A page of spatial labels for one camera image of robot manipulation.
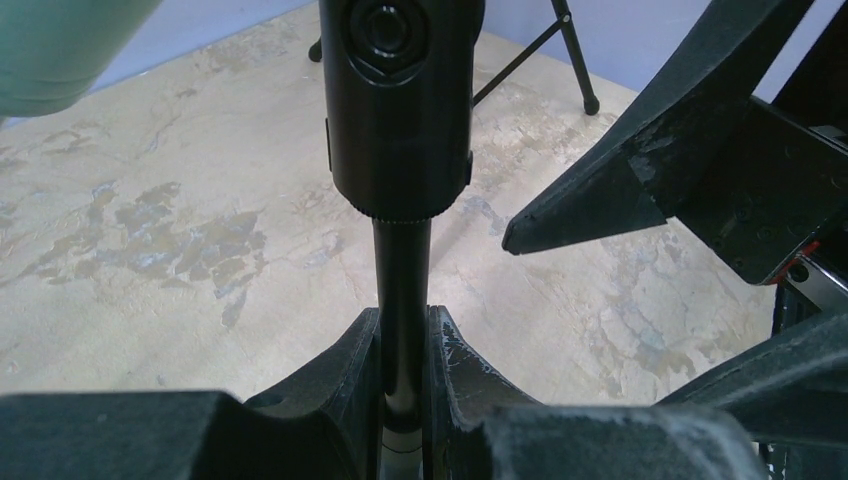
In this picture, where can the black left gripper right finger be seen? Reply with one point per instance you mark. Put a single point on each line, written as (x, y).
(481, 426)

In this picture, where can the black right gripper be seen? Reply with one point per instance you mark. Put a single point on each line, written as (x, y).
(771, 202)

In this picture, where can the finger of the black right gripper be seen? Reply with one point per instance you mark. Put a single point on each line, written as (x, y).
(790, 389)

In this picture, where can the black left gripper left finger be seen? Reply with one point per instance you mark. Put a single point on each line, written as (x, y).
(321, 422)

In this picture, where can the black mic stand with green mic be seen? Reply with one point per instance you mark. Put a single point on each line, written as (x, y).
(399, 97)

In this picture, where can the mint green toy microphone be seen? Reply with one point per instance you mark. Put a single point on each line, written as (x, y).
(52, 52)

